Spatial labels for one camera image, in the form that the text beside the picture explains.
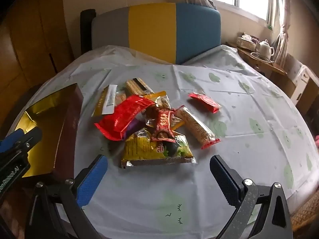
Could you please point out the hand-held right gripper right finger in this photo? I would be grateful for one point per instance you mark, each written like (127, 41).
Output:
(224, 179)

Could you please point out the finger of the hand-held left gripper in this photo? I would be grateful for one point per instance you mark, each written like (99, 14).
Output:
(7, 142)
(31, 137)

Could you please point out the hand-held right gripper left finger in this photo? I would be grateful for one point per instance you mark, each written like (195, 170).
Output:
(92, 179)

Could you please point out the gold lined maroon box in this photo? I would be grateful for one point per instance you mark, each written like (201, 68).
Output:
(42, 119)

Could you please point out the yellow snack packet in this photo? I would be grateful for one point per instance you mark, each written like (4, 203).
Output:
(139, 147)

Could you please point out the red ended cereal bar packet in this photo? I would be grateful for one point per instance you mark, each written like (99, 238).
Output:
(194, 127)

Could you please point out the purple snack packet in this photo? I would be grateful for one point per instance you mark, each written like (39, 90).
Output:
(134, 127)

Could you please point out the large red snack packet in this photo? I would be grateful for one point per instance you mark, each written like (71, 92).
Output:
(122, 117)

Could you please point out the small red snack packet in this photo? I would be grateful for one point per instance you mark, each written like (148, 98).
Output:
(204, 102)

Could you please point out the white stick packet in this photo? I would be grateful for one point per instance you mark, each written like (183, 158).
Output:
(109, 99)

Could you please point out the dark red candy packet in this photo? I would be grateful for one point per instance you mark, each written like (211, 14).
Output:
(163, 124)

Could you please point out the black striped cracker pack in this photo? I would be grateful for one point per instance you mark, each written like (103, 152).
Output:
(135, 86)

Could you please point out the orange labelled clear packet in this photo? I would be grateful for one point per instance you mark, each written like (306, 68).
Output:
(159, 97)

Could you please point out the white printed tablecloth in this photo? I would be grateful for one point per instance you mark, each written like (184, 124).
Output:
(224, 129)

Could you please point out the wooden wardrobe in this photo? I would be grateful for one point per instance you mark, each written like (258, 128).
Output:
(25, 42)

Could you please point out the wooden side table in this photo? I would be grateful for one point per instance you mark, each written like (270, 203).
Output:
(271, 67)

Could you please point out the white cardboard box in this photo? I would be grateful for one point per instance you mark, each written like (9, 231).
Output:
(300, 79)

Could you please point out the white teapot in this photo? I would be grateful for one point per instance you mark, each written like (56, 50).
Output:
(264, 48)

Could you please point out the tissue box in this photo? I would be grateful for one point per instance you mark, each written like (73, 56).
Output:
(246, 42)

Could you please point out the grey yellow blue headboard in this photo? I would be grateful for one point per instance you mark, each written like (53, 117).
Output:
(149, 29)

